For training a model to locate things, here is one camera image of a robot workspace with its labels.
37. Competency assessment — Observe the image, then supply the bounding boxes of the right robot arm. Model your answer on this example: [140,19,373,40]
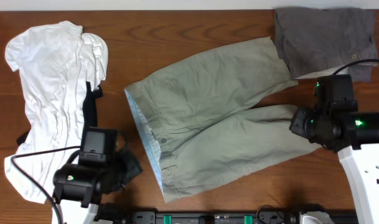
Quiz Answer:
[289,75,379,223]

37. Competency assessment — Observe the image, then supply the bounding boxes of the white shirt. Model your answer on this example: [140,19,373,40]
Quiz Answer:
[5,21,108,194]

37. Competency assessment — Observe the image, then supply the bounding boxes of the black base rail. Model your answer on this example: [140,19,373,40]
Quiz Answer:
[95,203,358,224]

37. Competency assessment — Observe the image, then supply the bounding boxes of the folded grey shorts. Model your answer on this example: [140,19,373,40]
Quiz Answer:
[274,7,378,82]

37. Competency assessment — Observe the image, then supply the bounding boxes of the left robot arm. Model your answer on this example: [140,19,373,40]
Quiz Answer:
[52,127,143,223]

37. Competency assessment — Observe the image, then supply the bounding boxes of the khaki green shorts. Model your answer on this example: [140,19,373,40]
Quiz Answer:
[124,37,317,202]

